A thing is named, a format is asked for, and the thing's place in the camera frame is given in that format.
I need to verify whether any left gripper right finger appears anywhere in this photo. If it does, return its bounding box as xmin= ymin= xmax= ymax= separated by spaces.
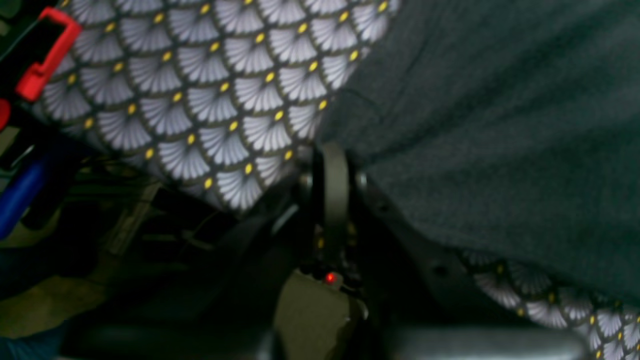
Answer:
xmin=350 ymin=171 xmax=530 ymax=328

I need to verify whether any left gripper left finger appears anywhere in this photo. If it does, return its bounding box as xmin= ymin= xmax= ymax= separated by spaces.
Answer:
xmin=210 ymin=175 xmax=321 ymax=329

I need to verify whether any dark grey T-shirt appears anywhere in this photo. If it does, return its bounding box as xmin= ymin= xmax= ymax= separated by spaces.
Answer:
xmin=317 ymin=0 xmax=640 ymax=306

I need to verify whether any fan-patterned tablecloth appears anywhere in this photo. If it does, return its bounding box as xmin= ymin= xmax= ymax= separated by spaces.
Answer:
xmin=34 ymin=0 xmax=639 ymax=360

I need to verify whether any red and black table clamp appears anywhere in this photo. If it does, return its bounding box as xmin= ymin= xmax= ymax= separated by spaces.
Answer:
xmin=0 ymin=0 xmax=82 ymax=130

